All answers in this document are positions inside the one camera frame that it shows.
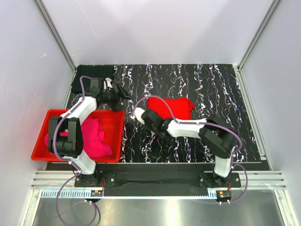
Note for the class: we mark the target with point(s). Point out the aluminium frame rail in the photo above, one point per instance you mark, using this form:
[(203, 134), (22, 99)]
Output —
[(62, 184)]

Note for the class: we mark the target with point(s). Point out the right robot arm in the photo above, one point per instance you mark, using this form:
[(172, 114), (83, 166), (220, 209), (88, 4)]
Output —
[(213, 132)]

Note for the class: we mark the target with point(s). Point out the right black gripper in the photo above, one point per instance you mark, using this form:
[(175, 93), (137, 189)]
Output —
[(145, 124)]

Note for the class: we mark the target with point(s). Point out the pink t shirt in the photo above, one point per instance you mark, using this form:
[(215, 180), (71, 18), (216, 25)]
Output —
[(93, 137)]

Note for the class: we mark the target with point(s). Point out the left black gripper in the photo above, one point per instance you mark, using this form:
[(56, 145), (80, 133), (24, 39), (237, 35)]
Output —
[(119, 96)]

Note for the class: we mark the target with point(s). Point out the connector box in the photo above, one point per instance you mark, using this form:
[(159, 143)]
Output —
[(224, 194), (96, 193)]

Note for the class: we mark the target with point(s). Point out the left connector box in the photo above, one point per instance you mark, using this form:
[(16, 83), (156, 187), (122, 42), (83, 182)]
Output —
[(96, 193)]

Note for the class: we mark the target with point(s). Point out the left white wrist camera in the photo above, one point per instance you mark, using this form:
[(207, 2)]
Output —
[(107, 84)]

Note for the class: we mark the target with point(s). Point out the folded black t shirt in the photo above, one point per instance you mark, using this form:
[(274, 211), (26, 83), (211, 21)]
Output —
[(93, 71)]

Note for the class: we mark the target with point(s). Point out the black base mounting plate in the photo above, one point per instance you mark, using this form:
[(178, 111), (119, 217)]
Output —
[(157, 179)]

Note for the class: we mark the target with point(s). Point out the right connector box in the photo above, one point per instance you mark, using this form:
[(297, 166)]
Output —
[(224, 194)]

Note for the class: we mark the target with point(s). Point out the red t shirt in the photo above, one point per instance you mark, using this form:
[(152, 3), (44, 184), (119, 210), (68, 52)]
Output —
[(181, 107)]

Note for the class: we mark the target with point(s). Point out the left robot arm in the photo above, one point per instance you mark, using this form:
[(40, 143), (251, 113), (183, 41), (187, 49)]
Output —
[(65, 138)]

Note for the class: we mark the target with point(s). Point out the red plastic bin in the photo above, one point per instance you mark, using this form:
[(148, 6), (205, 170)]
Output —
[(112, 126)]

